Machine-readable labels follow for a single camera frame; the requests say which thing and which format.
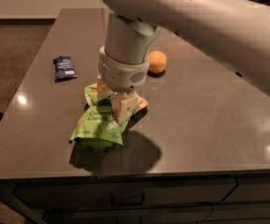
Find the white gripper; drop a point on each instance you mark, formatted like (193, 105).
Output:
(120, 74)

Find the green rice chip bag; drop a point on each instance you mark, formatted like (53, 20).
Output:
(97, 130)

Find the black drawer handle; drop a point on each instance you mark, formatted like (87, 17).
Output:
(116, 203)

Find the orange fruit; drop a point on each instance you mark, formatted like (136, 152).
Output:
(157, 62)

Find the dark blue snack packet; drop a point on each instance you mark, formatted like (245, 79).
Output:
(64, 69)

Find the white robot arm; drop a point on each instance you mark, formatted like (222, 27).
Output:
(235, 33)

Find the cabinet drawer front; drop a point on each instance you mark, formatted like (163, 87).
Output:
(96, 196)

